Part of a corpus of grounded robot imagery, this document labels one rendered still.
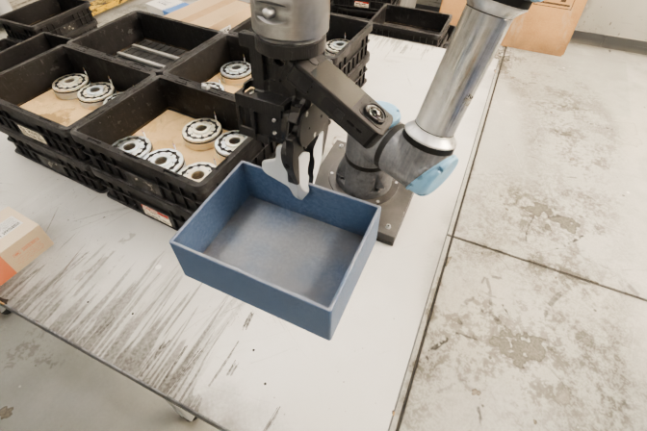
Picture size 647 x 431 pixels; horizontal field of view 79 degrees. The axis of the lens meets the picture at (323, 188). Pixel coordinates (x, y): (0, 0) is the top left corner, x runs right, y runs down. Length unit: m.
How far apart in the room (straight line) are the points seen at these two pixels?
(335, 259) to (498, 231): 1.62
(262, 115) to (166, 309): 0.61
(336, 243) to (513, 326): 1.36
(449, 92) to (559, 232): 1.50
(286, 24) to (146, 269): 0.77
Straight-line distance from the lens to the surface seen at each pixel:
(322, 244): 0.52
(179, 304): 0.95
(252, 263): 0.51
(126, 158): 0.96
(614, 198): 2.53
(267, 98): 0.43
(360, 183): 0.99
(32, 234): 1.14
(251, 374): 0.85
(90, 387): 1.77
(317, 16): 0.39
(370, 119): 0.40
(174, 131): 1.17
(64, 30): 2.85
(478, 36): 0.78
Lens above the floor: 1.49
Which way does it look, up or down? 46 degrees down
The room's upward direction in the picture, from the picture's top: straight up
